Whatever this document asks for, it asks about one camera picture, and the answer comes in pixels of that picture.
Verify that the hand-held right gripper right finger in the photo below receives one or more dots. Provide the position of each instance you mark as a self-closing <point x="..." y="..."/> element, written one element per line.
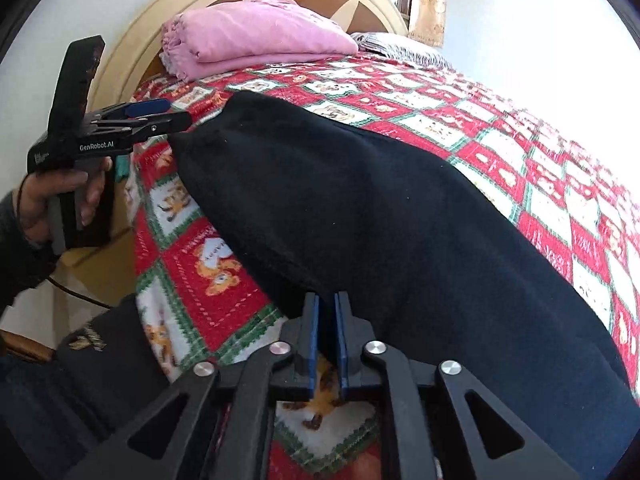
<point x="342" y="345"/>

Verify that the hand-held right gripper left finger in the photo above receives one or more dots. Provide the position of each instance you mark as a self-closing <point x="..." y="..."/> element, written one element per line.
<point x="314" y="340"/>

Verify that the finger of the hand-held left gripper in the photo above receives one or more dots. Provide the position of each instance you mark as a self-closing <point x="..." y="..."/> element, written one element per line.
<point x="165" y="121"/>
<point x="147" y="106"/>

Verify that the black pants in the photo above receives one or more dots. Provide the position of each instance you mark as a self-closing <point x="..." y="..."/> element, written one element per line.
<point x="375" y="210"/>

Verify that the person's left forearm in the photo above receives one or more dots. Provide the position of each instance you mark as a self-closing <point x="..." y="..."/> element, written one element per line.
<point x="15" y="260"/>

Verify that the person's left hand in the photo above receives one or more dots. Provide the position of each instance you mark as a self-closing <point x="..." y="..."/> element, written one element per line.
<point x="35" y="200"/>

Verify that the cream wooden headboard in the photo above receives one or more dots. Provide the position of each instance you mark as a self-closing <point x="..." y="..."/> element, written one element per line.
<point x="150" y="25"/>

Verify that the red printed blanket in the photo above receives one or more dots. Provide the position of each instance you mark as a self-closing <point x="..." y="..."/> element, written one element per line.
<point x="215" y="280"/>

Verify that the pink folded blanket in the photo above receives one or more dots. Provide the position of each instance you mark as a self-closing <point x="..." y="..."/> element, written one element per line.
<point x="260" y="35"/>

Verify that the brown wooden furniture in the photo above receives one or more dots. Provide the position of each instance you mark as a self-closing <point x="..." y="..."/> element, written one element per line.
<point x="25" y="347"/>

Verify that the person's dark clothing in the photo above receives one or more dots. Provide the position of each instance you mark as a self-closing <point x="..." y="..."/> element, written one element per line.
<point x="100" y="385"/>

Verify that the striped pillow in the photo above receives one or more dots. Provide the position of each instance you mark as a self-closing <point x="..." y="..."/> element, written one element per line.
<point x="395" y="45"/>

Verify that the yellow lace curtain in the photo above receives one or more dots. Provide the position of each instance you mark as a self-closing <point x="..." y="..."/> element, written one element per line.
<point x="430" y="5"/>

